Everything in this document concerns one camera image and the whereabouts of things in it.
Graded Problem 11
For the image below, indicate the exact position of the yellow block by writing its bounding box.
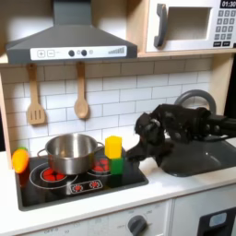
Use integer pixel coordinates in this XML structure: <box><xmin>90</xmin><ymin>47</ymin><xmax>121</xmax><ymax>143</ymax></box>
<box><xmin>104</xmin><ymin>135</ymin><xmax>124</xmax><ymax>160</ymax></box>

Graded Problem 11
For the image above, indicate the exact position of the green block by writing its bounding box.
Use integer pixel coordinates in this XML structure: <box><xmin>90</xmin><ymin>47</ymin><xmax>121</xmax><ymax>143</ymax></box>
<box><xmin>108</xmin><ymin>156</ymin><xmax>125</xmax><ymax>176</ymax></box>

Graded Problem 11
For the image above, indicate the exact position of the dark grey sink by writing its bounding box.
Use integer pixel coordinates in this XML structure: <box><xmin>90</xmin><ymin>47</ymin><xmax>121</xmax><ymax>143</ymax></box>
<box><xmin>159</xmin><ymin>137</ymin><xmax>236</xmax><ymax>178</ymax></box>

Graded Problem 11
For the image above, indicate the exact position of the dark grey tap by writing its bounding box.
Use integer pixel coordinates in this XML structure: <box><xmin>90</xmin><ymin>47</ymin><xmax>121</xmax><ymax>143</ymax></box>
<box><xmin>173</xmin><ymin>88</ymin><xmax>218</xmax><ymax>115</ymax></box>

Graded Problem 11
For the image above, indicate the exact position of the black toy stove top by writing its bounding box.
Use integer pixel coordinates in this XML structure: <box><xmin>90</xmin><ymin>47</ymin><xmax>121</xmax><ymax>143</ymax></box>
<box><xmin>14</xmin><ymin>143</ymin><xmax>149</xmax><ymax>212</ymax></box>

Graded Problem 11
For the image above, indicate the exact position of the steel pot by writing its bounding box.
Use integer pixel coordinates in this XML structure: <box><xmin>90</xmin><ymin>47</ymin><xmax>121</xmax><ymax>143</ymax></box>
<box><xmin>37</xmin><ymin>133</ymin><xmax>105</xmax><ymax>176</ymax></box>

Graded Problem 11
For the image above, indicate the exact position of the grey oven knob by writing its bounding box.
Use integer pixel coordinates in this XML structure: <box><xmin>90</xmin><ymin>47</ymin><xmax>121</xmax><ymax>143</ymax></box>
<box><xmin>127</xmin><ymin>214</ymin><xmax>148</xmax><ymax>236</ymax></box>

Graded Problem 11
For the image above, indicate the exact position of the wooden spoon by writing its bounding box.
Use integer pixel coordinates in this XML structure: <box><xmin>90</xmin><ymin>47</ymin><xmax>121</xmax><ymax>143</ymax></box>
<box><xmin>74</xmin><ymin>61</ymin><xmax>90</xmax><ymax>120</ymax></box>

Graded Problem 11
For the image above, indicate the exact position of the white toy microwave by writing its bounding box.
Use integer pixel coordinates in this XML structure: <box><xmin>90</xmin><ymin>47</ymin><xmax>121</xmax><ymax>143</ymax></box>
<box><xmin>145</xmin><ymin>0</ymin><xmax>236</xmax><ymax>53</ymax></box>

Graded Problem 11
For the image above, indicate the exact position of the wooden slotted spatula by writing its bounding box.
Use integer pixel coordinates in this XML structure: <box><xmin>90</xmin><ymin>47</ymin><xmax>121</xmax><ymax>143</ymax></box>
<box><xmin>26</xmin><ymin>64</ymin><xmax>47</xmax><ymax>126</ymax></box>

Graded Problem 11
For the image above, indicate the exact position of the orange toy carrot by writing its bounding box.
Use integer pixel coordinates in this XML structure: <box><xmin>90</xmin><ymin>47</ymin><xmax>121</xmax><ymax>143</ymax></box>
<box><xmin>11</xmin><ymin>147</ymin><xmax>30</xmax><ymax>174</ymax></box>

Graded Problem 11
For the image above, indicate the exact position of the grey range hood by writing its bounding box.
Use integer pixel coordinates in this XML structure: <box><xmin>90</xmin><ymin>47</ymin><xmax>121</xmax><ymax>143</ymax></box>
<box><xmin>5</xmin><ymin>0</ymin><xmax>138</xmax><ymax>65</ymax></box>

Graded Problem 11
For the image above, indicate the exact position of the grey microwave door handle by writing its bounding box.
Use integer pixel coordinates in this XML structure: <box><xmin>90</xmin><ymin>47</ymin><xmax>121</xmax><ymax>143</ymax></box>
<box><xmin>153</xmin><ymin>3</ymin><xmax>169</xmax><ymax>49</ymax></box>

